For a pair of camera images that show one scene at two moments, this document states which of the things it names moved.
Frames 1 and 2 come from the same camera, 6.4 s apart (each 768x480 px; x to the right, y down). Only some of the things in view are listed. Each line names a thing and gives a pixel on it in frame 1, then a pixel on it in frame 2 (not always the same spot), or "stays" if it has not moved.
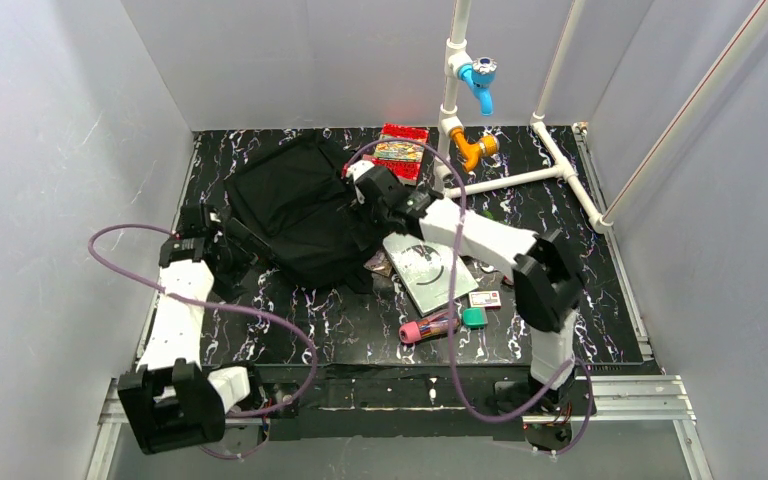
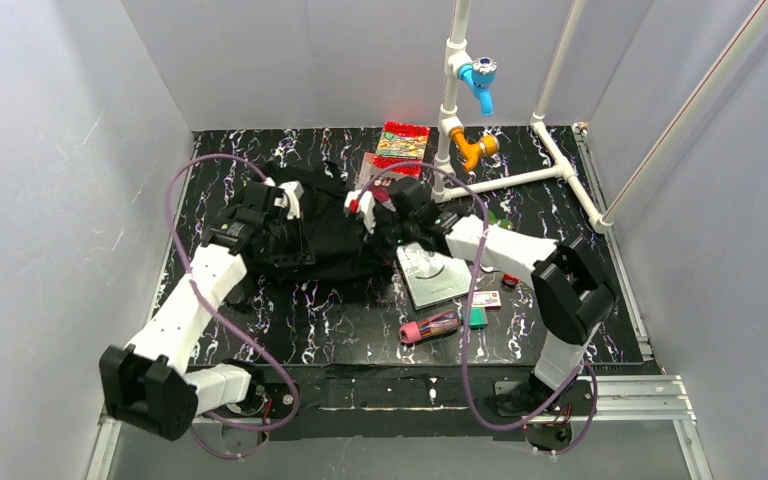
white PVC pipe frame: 452,127 stays
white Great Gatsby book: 427,271 stays
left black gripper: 236,234 -> 289,237
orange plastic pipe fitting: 471,152 stays
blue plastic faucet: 479,76 stays
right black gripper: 371,216 -> 379,216
